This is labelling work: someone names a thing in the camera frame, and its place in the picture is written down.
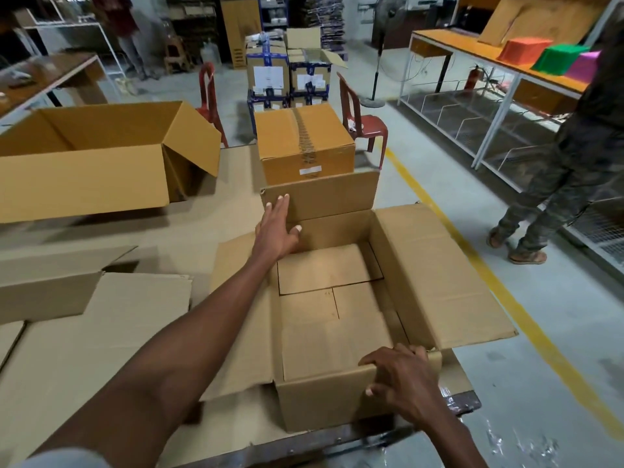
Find person's right hand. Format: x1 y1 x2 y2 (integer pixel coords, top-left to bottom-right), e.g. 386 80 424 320
358 343 457 430

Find upright brown box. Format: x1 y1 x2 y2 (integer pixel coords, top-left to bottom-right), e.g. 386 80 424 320
220 0 263 70

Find light blue sleeve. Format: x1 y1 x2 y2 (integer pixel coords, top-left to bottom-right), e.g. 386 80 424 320
9 447 113 468

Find black pedestal fan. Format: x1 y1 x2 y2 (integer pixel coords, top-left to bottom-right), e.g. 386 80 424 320
359 0 410 109

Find person's left hand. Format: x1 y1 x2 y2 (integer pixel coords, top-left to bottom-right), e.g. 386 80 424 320
251 193 303 264

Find wooden desk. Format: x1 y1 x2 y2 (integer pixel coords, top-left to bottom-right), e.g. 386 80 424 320
0 53 108 125

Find yellow-brown box with printed tape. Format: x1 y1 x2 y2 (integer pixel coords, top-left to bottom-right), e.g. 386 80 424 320
254 103 357 187

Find blue metal rack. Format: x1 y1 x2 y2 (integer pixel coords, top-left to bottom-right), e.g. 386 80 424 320
258 0 289 30

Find person's left forearm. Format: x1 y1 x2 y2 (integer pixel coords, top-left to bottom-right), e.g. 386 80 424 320
29 253 274 468

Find red cube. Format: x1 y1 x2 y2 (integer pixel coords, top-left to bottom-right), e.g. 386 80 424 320
497 37 553 66

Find white metal shelf frame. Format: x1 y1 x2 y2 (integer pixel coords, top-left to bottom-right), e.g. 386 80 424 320
14 6 127 88

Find taped box with hazard label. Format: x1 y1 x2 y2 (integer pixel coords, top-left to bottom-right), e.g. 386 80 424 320
200 170 519 433

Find white wire mesh shelf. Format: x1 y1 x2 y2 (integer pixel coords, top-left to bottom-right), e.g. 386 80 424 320
565 197 624 274

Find white plastic jug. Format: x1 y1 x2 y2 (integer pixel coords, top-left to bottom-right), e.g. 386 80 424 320
200 38 223 66

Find blue logo yellow cardboard box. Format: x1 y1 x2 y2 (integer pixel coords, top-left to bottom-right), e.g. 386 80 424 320
0 246 194 468

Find white wire frame rack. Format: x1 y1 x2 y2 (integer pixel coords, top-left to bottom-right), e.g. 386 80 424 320
404 87 556 190

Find stack of flattened cardboard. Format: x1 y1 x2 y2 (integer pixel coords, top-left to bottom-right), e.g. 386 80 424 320
300 0 347 52

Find green cube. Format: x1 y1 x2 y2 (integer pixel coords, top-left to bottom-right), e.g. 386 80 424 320
531 43 590 76

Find wooden stool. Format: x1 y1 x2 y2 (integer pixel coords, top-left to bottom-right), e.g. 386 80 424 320
163 36 194 73

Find pile of blue taped parcels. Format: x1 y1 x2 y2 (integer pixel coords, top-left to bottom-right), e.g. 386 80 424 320
245 27 348 135

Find magenta cube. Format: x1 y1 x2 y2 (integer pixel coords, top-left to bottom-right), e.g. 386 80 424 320
565 51 601 85

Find orange top metal shelf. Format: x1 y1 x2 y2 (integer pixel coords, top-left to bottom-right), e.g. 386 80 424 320
397 27 593 190

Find red plastic chair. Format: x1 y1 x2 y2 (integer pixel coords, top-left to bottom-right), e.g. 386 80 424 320
336 71 389 170
194 61 230 148

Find leaning brown cardboard sheet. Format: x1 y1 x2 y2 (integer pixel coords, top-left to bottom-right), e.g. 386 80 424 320
477 0 615 47

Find large yellow cardboard box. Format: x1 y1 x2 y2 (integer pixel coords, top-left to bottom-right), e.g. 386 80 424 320
0 101 223 224

